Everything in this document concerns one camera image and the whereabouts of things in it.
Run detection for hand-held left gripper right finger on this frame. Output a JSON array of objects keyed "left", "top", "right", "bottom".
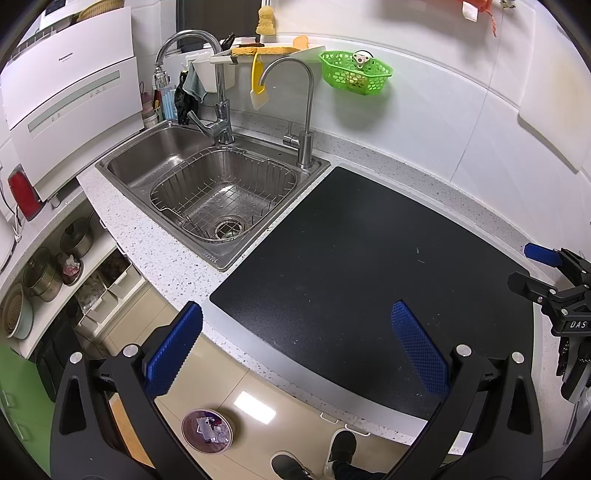
[{"left": 383, "top": 300, "right": 546, "bottom": 480}]

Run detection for white storage bins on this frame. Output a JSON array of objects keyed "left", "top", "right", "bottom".
[{"left": 76, "top": 256, "right": 141, "bottom": 324}]

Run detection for grey hanging rag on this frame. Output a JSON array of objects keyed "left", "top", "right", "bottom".
[{"left": 181, "top": 65, "right": 208, "bottom": 101}]

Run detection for tall chrome faucet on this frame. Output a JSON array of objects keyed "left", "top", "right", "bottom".
[{"left": 154, "top": 29, "right": 236, "bottom": 145}]

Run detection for person's dark shoe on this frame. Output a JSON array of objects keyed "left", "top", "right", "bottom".
[
  {"left": 271, "top": 452, "right": 312, "bottom": 480},
  {"left": 323, "top": 429, "right": 358, "bottom": 478}
]

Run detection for black garbage bag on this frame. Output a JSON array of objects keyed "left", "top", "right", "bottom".
[{"left": 36, "top": 318, "right": 86, "bottom": 402}]

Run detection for black hanging cloth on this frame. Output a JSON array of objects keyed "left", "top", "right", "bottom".
[{"left": 175, "top": 76, "right": 201, "bottom": 126}]

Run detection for slim gooseneck faucet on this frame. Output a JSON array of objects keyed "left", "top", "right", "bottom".
[{"left": 257, "top": 56, "right": 315, "bottom": 169}]

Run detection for green plastic basket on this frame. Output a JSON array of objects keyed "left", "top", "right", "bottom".
[{"left": 318, "top": 50, "right": 394, "bottom": 97}]

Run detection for white round appliance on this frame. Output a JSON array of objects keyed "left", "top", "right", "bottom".
[{"left": 0, "top": 226, "right": 19, "bottom": 271}]

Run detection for pink waste bin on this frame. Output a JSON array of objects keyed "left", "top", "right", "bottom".
[{"left": 181, "top": 407, "right": 233, "bottom": 454}]

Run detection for white cabinet handles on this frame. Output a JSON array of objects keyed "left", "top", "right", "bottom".
[{"left": 320, "top": 412, "right": 370, "bottom": 437}]

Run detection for orange hanging cloth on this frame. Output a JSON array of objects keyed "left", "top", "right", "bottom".
[{"left": 462, "top": 0, "right": 502, "bottom": 38}]

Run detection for white hanging cup holder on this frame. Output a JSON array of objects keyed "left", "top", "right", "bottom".
[{"left": 191, "top": 58, "right": 220, "bottom": 93}]

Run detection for yellow sponge brush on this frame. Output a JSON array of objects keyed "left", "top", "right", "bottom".
[{"left": 256, "top": 6, "right": 276, "bottom": 37}]

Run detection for steel pot with lid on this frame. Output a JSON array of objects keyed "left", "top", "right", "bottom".
[{"left": 23, "top": 248, "right": 63, "bottom": 303}]

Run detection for person's dark trouser leg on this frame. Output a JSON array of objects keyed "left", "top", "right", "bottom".
[{"left": 332, "top": 462, "right": 389, "bottom": 480}]

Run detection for small utensil cup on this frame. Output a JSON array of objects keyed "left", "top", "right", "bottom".
[{"left": 140, "top": 80, "right": 161, "bottom": 131}]

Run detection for stainless steel sink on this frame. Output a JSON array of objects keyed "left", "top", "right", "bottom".
[{"left": 95, "top": 121, "right": 332, "bottom": 272}]

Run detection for pale green bowl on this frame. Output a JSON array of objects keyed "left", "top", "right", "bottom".
[{"left": 1, "top": 282, "right": 38, "bottom": 340}]

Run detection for red kettle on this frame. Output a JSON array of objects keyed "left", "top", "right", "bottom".
[{"left": 8, "top": 168, "right": 41, "bottom": 221}]

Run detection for woven basket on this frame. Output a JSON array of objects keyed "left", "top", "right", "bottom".
[{"left": 76, "top": 0, "right": 125, "bottom": 21}]

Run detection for dark lidded pot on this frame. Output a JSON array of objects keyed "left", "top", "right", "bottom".
[{"left": 60, "top": 218, "right": 95, "bottom": 258}]

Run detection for wire sink basket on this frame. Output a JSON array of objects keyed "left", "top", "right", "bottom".
[{"left": 150, "top": 148, "right": 298, "bottom": 241}]

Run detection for black counter mat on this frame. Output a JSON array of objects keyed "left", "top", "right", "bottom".
[{"left": 209, "top": 166, "right": 536, "bottom": 423}]

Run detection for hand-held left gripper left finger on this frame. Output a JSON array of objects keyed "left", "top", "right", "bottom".
[{"left": 48, "top": 301, "right": 213, "bottom": 480}]

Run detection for white cutting board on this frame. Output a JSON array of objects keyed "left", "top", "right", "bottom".
[{"left": 516, "top": 7, "right": 591, "bottom": 174}]

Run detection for white sink rack tray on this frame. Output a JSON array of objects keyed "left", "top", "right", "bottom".
[{"left": 210, "top": 44, "right": 326, "bottom": 65}]

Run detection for white countertop dishwasher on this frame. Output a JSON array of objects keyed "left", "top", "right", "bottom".
[{"left": 0, "top": 7, "right": 146, "bottom": 202}]

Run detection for green cabinet door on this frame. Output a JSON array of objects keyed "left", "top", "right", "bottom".
[{"left": 0, "top": 344, "right": 56, "bottom": 472}]

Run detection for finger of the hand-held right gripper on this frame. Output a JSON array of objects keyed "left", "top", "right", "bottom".
[
  {"left": 508, "top": 272, "right": 563, "bottom": 306},
  {"left": 524, "top": 243, "right": 591, "bottom": 287}
]

